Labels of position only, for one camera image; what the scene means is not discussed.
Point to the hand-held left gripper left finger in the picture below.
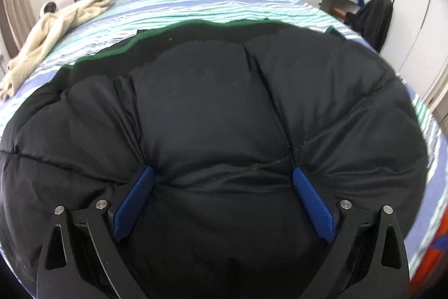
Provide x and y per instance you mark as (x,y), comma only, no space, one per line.
(134,201)

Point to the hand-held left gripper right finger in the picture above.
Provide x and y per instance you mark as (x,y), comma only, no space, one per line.
(315,201)

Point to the black puffer jacket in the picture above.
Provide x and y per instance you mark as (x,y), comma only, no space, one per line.
(217,117)

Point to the black garment on chair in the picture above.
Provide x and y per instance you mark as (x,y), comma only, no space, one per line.
(374,18)

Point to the wooden chair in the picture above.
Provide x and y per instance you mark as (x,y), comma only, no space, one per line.
(341,11)

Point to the cream knitted garment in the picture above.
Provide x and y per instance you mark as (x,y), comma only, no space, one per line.
(52,25)

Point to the white wardrobe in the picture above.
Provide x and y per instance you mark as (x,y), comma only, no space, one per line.
(420,22)

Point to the bed with striped sheet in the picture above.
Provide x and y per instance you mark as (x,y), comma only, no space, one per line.
(196,1)

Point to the beige curtain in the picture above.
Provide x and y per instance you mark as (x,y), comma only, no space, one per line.
(14,4)

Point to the white security camera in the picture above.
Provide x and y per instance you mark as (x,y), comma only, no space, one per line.
(49,8)

